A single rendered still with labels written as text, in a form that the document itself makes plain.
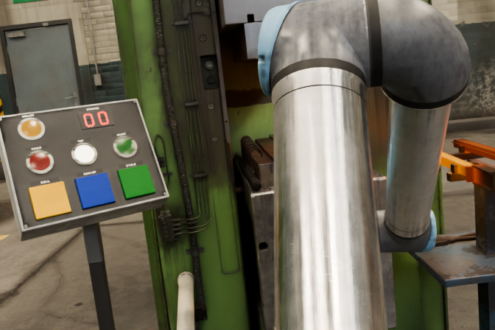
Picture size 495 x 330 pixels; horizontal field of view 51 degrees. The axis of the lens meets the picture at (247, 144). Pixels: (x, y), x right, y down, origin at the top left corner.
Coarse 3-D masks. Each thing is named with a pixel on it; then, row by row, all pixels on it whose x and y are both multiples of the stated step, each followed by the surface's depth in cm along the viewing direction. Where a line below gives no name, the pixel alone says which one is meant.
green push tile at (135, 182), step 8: (128, 168) 124; (136, 168) 125; (144, 168) 126; (120, 176) 123; (128, 176) 123; (136, 176) 124; (144, 176) 125; (128, 184) 123; (136, 184) 123; (144, 184) 124; (152, 184) 125; (128, 192) 122; (136, 192) 123; (144, 192) 123; (152, 192) 124
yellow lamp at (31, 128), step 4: (28, 120) 120; (32, 120) 120; (24, 124) 119; (28, 124) 119; (32, 124) 120; (36, 124) 120; (40, 124) 121; (24, 128) 119; (28, 128) 119; (32, 128) 119; (36, 128) 120; (40, 128) 120; (24, 132) 118; (28, 132) 119; (32, 132) 119; (36, 132) 119; (40, 132) 120; (28, 136) 118; (32, 136) 119
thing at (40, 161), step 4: (40, 152) 118; (32, 156) 117; (36, 156) 117; (40, 156) 117; (44, 156) 118; (48, 156) 118; (32, 160) 116; (36, 160) 117; (40, 160) 117; (44, 160) 117; (48, 160) 118; (32, 164) 116; (36, 164) 116; (40, 164) 117; (44, 164) 117; (48, 164) 117; (36, 168) 116; (40, 168) 116; (44, 168) 117
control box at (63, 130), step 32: (0, 128) 117; (64, 128) 123; (96, 128) 126; (128, 128) 130; (64, 160) 120; (96, 160) 123; (128, 160) 126; (160, 192) 126; (32, 224) 111; (64, 224) 115
